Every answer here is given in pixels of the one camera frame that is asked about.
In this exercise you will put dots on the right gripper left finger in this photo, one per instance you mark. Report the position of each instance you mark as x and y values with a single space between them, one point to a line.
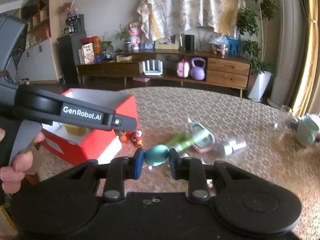
119 170

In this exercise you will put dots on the floral hanging cloth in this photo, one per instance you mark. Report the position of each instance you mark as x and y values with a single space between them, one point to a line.
164 18

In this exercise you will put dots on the red cardboard box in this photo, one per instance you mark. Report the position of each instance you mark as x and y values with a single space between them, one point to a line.
93 144

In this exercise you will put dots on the white wifi router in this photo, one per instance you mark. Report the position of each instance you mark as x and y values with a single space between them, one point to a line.
151 67

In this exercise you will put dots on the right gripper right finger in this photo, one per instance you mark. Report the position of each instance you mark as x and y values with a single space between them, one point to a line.
191 170

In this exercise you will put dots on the pink doll figure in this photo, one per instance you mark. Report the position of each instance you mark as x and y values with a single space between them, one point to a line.
133 29

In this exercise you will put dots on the clear drinking glass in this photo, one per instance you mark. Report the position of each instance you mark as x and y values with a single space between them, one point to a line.
284 117

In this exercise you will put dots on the snack package box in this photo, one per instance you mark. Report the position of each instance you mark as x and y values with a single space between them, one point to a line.
88 53

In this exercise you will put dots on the bag of fruit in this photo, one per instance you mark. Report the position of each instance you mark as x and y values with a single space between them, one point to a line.
219 44

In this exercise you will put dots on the framed picture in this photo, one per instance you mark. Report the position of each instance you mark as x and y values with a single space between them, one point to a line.
169 43

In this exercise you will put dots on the black cabinet with coffee machine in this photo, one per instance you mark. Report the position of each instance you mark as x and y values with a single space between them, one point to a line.
68 46

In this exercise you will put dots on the teal egg-shaped toy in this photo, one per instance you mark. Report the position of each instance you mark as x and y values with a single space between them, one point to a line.
156 155

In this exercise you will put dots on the pink toy case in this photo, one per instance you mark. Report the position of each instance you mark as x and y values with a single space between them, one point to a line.
183 68

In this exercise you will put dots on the person left hand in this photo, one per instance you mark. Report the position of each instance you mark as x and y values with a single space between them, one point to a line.
28 161

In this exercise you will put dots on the potted tree white planter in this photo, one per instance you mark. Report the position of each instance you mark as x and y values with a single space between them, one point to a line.
253 22

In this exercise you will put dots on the wooden tv console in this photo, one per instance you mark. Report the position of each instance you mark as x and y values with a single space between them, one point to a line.
223 71

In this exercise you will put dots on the purple kettlebell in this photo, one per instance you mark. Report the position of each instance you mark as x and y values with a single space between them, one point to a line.
198 72

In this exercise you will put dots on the black cylinder speaker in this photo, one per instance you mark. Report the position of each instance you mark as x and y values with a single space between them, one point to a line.
189 42

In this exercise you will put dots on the oval clock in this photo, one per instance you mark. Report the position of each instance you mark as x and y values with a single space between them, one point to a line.
204 140

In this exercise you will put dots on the red crab toy figure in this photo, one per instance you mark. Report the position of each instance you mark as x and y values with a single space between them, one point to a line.
135 137

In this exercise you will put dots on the yellow curtain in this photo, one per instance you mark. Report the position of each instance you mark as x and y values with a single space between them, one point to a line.
306 96

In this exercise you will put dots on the green ceramic mug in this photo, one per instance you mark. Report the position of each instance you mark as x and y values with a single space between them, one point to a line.
307 131

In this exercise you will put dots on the clear bottle silver cap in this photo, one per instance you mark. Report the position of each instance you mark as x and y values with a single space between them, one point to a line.
231 147

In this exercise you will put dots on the green white spray bottle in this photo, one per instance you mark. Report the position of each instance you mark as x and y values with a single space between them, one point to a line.
182 141

